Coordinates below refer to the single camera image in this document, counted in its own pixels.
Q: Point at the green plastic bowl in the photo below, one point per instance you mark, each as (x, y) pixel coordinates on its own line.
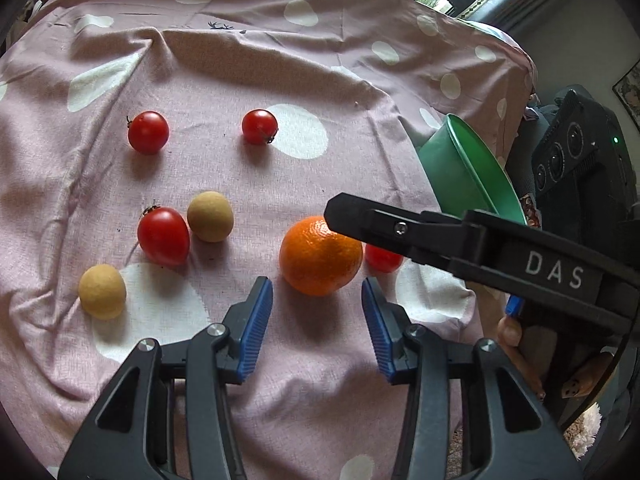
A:
(460, 160)

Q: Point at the large red tomato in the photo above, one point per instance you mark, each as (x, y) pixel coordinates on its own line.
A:
(382, 260)

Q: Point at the tan longan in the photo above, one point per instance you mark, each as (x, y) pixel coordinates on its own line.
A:
(102, 291)
(210, 216)

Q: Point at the oblong red cherry tomato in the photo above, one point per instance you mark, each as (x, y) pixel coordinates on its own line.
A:
(163, 236)

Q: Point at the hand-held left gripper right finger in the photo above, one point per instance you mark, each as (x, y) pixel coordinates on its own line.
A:
(377, 330)

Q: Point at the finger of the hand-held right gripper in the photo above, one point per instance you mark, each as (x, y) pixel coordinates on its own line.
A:
(514, 306)
(390, 227)

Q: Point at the pile of clothes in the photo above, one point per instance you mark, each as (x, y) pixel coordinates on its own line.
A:
(532, 107)

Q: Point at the brown patterned cloth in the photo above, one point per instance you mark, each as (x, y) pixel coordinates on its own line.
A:
(531, 210)

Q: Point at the person's right hand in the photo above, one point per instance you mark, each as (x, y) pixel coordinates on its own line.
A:
(510, 332)

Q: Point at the framed wall picture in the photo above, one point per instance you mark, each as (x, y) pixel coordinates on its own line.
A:
(627, 92)

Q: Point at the orange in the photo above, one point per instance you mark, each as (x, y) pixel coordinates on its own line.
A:
(317, 260)

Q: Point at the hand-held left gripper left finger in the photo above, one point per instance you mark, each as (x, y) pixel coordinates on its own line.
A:
(257, 325)

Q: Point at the pink polka-dot cloth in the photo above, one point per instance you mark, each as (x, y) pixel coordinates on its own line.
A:
(300, 60)

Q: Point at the white fluffy cloth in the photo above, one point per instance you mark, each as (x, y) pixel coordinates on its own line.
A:
(587, 430)

